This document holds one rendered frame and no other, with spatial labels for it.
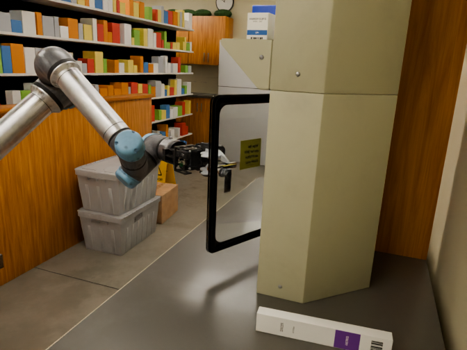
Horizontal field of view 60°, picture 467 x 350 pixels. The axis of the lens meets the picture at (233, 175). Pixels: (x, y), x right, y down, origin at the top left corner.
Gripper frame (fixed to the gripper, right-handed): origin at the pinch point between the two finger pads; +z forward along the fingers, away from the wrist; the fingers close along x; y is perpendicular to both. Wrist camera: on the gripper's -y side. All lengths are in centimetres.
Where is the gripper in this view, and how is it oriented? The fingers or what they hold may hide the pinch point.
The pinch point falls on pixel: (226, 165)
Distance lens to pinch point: 106.9
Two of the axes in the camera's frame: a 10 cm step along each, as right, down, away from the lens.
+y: -7.4, 1.5, -6.6
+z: 6.8, 2.2, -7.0
